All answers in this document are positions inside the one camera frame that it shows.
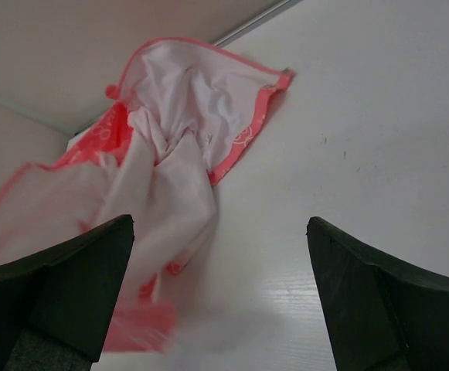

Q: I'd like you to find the aluminium frame rail back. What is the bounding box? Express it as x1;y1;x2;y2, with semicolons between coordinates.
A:
0;1;287;135

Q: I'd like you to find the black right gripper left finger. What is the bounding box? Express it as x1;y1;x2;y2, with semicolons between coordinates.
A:
0;215;134;370

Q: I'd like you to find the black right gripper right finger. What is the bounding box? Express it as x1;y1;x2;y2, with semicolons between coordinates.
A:
307;216;449;370

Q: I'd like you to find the pink jacket with white lining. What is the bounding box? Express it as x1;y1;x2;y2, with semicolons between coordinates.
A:
0;37;293;352

